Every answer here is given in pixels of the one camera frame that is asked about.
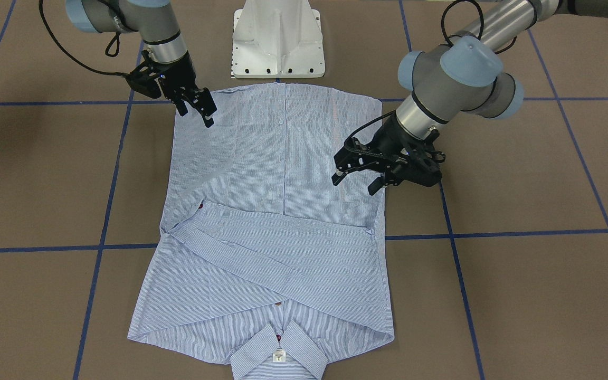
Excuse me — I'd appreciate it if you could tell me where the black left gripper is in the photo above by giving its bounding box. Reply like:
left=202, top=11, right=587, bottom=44
left=331, top=113, right=446, bottom=196

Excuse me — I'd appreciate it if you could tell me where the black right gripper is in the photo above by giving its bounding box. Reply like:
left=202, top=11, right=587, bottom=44
left=125, top=50, right=217, bottom=128

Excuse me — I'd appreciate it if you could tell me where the light blue striped shirt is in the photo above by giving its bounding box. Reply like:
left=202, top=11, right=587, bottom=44
left=127, top=82, right=395, bottom=379

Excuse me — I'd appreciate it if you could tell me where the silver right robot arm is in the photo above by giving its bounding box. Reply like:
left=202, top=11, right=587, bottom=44
left=65, top=1, right=217, bottom=127

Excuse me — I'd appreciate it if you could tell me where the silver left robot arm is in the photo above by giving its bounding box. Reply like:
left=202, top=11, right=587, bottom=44
left=331, top=1, right=608, bottom=195

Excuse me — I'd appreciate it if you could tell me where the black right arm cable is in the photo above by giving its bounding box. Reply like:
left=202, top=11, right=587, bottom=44
left=39, top=0, right=130, bottom=78

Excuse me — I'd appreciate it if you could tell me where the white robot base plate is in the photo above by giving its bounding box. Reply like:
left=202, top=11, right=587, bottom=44
left=230, top=1, right=326, bottom=79

